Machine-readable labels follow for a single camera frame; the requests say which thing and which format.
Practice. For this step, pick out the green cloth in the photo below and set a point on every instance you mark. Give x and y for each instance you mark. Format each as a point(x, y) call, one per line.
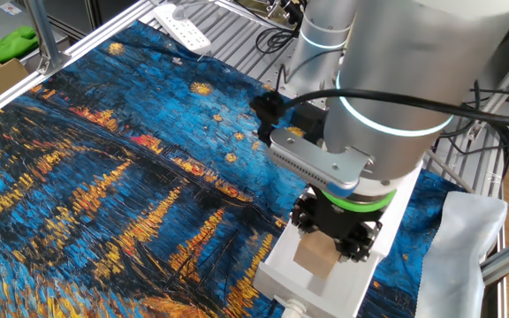
point(2, 48)

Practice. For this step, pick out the black foam block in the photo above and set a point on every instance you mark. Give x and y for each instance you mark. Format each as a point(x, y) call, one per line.
point(312, 119)

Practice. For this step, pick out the large wooden cube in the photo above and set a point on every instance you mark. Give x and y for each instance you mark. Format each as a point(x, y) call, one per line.
point(316, 256)

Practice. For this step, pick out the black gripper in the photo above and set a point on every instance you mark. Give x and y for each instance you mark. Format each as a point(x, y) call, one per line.
point(336, 218)

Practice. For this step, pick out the perforated robot mounting plate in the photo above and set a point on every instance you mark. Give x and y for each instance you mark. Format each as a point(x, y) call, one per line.
point(281, 75)

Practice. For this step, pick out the thin grey rod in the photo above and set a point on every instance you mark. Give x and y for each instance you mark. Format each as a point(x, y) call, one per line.
point(451, 174)

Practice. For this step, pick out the pale grey translucent cloth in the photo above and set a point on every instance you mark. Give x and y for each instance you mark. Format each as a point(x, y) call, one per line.
point(458, 256)

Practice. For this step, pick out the white drawer with knob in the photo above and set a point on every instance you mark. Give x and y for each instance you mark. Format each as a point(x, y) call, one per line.
point(298, 274)

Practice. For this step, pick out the aluminium frame post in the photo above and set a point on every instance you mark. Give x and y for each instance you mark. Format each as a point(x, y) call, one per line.
point(502, 88)
point(44, 31)

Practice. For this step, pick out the aluminium frame rail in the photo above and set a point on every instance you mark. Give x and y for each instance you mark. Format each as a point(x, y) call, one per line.
point(82, 46)

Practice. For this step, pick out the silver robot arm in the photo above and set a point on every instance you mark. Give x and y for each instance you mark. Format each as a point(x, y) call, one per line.
point(391, 79)

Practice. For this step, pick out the white power strip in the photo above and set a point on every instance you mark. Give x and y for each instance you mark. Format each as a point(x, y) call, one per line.
point(181, 26)

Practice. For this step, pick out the starry night painting cloth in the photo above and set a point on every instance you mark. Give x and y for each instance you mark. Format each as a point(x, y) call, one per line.
point(104, 199)

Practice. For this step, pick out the small printed card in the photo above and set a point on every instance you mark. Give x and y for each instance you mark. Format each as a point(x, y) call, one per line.
point(10, 8)

